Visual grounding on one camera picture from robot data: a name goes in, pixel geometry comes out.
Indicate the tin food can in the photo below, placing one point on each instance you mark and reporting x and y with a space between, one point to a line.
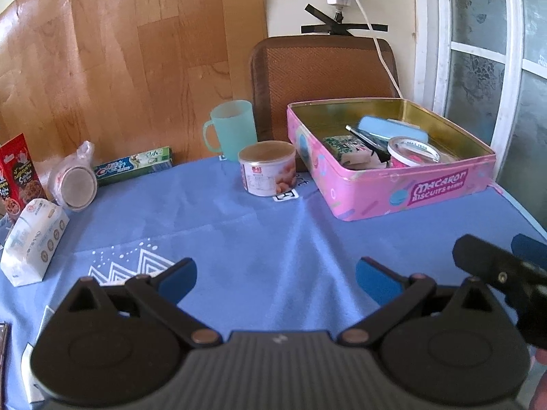
267 168

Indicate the green patterned small box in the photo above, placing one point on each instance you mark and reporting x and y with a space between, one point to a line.
346 147

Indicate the round item in plastic bag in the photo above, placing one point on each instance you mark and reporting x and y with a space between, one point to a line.
72 183

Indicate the brown chair back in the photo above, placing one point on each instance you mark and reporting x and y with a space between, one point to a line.
320 72

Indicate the black stick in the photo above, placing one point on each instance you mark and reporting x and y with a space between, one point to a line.
365 139

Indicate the pink tub with white lid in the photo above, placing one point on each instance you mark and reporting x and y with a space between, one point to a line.
412 153

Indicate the blue plastic case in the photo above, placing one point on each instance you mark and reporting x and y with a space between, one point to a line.
393 128

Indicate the green toothpaste box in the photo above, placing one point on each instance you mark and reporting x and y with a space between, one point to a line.
132 166

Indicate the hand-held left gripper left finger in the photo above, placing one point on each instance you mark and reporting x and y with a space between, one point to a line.
181 279

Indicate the white tissue pack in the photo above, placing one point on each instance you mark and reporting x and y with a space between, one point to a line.
32 243

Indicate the blue tablecloth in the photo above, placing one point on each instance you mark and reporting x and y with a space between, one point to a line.
265 247

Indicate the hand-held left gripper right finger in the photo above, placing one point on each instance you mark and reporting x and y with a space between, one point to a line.
376 279

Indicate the red cookie box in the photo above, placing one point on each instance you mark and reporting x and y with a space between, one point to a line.
19 175

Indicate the black tape cross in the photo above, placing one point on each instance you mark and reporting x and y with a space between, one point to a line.
337 25

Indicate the pink biscuit tin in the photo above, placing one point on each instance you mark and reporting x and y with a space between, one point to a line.
384 192

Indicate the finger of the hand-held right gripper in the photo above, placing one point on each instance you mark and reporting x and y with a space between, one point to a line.
530 250
487 260

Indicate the white window frame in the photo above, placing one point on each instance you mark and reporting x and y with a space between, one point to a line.
483 51

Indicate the teal plastic cup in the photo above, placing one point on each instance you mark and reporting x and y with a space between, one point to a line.
233 130

